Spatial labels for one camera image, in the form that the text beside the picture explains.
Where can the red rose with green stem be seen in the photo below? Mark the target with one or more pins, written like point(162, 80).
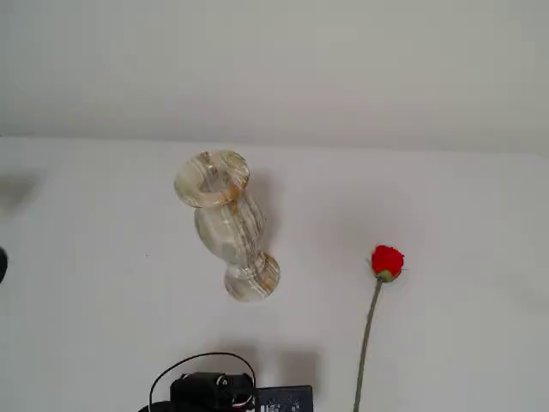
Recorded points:
point(387, 261)

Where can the striped onyx stone vase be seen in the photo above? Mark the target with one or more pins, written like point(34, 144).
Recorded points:
point(227, 223)

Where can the black power adapter with label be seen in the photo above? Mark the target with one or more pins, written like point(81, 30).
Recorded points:
point(285, 399)

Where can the black round object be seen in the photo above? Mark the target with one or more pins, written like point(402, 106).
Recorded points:
point(2, 266)

